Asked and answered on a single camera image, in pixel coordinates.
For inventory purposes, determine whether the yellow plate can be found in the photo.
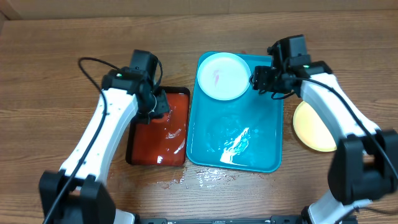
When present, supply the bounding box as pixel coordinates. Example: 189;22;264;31
293;101;336;152

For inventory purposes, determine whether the light blue plate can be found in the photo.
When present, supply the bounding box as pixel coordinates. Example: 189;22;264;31
197;52;251;101

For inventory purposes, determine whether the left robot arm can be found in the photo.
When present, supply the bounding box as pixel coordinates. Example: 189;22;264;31
39;50;170;224

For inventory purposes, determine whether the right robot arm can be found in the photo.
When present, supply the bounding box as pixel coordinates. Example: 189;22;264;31
250;35;397;224

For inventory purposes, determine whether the black tray with red water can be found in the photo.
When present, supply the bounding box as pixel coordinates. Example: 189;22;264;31
125;86;190;166

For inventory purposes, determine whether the teal plastic tray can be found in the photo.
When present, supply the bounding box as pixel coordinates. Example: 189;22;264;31
185;51;285;174

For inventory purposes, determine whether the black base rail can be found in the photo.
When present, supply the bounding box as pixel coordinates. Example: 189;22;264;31
135;215;308;224

